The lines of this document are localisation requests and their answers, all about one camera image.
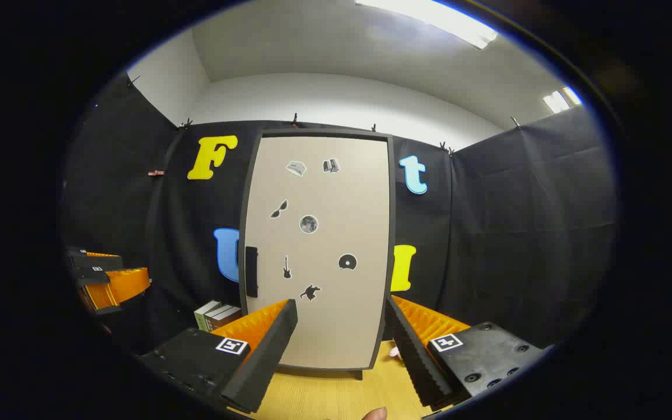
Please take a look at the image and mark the black backdrop cloth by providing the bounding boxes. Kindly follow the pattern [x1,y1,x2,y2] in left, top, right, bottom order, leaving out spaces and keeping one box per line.
[62,70,620,356]

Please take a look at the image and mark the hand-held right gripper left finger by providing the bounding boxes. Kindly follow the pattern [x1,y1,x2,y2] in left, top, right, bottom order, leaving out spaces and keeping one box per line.
[138,299,299,416]

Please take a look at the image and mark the long ceiling light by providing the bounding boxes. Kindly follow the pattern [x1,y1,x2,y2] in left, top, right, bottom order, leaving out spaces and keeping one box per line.
[355,0,497,50]

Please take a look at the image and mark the small ceiling light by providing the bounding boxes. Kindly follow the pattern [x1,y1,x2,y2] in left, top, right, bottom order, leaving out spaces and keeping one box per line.
[543,86,582,114]

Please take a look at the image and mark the brown spine book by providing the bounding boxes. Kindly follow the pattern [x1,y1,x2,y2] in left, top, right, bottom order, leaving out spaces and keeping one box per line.
[212,307,243,331]
[205,303,235,332]

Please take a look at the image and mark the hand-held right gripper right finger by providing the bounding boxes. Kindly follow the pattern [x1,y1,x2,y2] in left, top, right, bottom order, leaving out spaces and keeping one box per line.
[384,295,547,412]

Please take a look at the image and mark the green spine book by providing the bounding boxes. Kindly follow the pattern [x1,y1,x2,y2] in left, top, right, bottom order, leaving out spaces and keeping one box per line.
[194,300,221,332]

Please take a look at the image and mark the dark grey cabinet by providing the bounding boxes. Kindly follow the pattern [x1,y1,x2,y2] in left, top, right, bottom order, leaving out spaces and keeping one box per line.
[238,129,398,380]

